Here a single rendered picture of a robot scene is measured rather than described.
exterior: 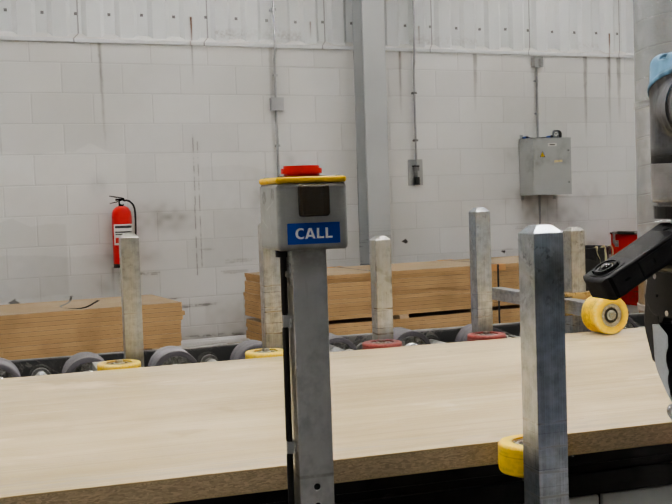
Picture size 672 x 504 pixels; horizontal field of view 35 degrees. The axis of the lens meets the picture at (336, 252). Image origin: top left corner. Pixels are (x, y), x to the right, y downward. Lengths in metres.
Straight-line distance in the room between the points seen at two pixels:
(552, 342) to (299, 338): 0.28
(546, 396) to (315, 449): 0.26
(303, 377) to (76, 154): 7.18
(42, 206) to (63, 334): 1.52
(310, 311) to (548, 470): 0.31
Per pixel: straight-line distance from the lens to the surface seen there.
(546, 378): 1.14
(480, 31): 9.60
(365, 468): 1.25
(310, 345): 1.04
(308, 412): 1.05
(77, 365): 2.49
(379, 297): 2.22
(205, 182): 8.39
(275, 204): 1.01
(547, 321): 1.14
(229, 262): 8.46
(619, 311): 2.25
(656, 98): 1.12
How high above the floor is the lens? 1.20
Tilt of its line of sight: 3 degrees down
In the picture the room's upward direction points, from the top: 2 degrees counter-clockwise
